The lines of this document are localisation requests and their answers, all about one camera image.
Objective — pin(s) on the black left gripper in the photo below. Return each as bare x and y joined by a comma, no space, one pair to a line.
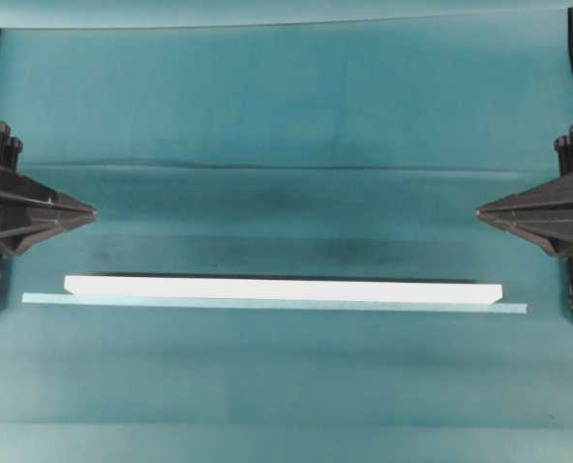
53,212

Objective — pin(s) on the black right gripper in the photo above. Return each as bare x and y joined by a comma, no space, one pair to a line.
529,214

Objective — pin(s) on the teal table cloth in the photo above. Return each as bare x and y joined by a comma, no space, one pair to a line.
346,150

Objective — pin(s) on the light blue tape strip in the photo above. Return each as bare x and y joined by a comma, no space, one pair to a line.
260,304

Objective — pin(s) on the long white wooden board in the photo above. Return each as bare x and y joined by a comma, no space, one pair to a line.
272,289

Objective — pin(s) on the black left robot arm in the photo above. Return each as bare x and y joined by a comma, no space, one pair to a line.
31,212

